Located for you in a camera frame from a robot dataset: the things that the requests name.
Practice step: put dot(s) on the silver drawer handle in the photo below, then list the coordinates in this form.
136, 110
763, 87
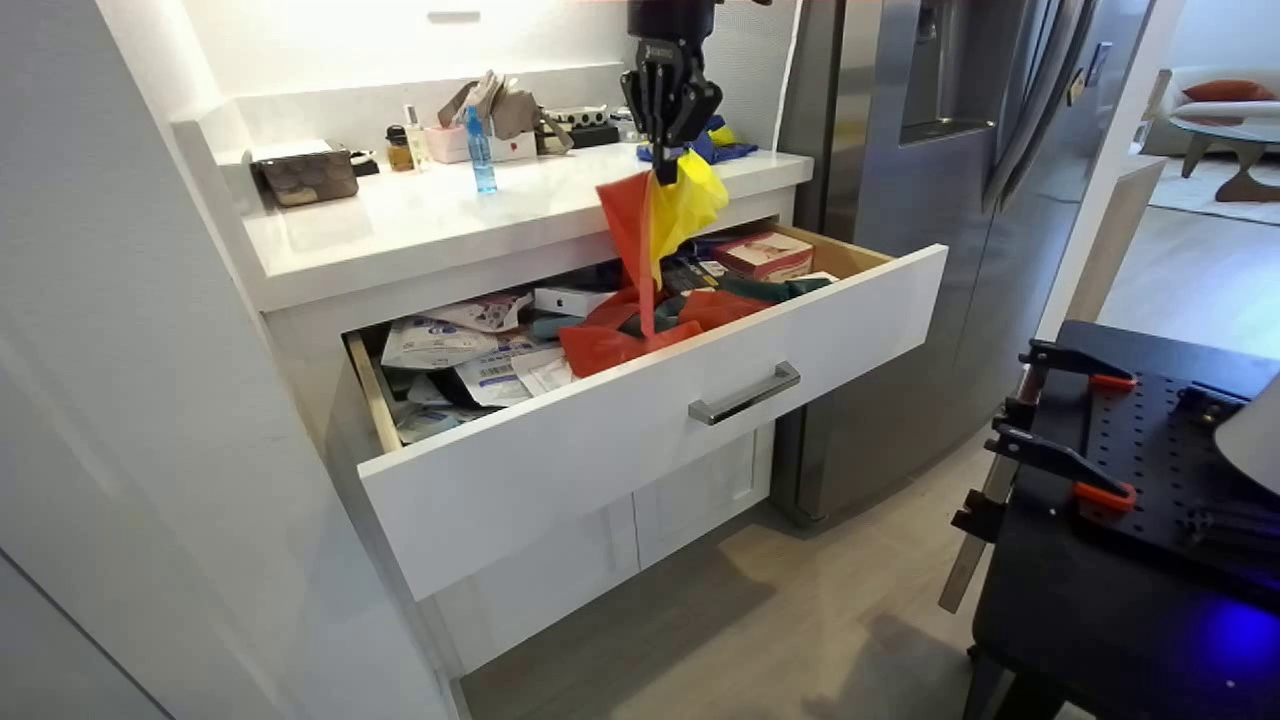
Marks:
735, 400

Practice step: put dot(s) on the brown leather pouch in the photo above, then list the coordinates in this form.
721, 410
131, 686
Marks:
297, 182

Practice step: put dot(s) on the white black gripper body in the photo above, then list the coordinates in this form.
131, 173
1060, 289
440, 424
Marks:
670, 39

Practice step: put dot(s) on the white left cabinet door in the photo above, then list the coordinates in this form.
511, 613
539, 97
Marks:
539, 584

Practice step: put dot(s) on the black orange clamp far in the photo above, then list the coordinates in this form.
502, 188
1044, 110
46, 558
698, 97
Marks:
1040, 356

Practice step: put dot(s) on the small brown bottle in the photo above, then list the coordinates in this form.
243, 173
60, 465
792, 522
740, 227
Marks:
399, 148

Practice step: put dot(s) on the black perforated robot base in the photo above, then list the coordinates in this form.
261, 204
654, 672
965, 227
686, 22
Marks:
1155, 613

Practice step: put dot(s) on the orange resistance band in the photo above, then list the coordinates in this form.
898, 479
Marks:
643, 314

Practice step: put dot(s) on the white box with items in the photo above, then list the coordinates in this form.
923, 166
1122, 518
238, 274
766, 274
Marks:
511, 123

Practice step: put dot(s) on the stainless steel refrigerator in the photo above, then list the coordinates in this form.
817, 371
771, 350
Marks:
943, 123

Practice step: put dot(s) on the white top drawer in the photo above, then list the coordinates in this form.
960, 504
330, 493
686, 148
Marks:
487, 488

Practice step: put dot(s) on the black orange clamp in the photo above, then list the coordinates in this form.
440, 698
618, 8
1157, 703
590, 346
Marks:
1040, 356
1091, 483

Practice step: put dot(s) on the brown cardboard box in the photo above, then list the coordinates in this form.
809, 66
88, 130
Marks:
766, 255

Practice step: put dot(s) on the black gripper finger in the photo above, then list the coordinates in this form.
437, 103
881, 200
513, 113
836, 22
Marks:
643, 88
693, 107

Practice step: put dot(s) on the black orange clamp near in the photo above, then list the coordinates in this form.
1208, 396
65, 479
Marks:
1091, 483

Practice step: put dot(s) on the blue spray bottle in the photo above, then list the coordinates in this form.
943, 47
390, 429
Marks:
479, 148

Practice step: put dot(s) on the round white side table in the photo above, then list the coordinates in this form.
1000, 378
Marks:
1245, 132

